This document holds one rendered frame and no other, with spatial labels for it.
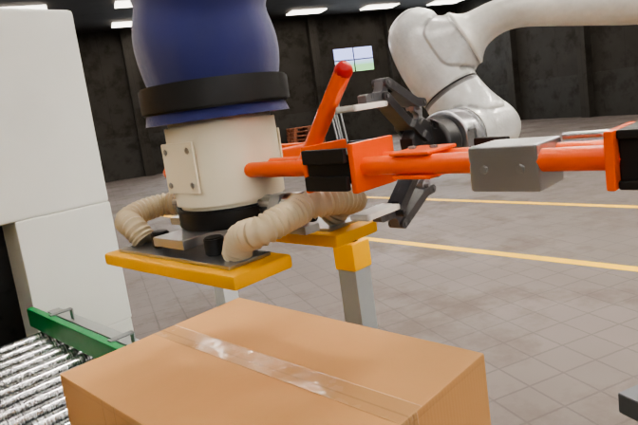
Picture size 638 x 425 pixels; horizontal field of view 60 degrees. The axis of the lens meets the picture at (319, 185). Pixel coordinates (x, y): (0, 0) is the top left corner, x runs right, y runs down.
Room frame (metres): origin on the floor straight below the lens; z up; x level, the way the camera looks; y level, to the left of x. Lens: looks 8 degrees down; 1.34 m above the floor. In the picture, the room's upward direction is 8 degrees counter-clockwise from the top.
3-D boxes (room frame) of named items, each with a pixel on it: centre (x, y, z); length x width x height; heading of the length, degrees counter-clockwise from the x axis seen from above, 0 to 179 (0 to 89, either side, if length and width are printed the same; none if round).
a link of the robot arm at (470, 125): (0.85, -0.21, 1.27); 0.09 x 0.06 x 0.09; 46
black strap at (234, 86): (0.86, 0.14, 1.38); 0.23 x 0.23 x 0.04
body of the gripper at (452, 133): (0.79, -0.16, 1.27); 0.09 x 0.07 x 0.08; 136
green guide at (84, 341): (1.87, 0.78, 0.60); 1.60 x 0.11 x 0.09; 45
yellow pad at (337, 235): (0.93, 0.07, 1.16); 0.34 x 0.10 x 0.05; 46
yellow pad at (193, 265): (0.79, 0.21, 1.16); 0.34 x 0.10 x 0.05; 46
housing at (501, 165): (0.54, -0.20, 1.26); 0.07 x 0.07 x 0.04; 46
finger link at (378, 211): (0.70, -0.07, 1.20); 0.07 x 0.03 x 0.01; 136
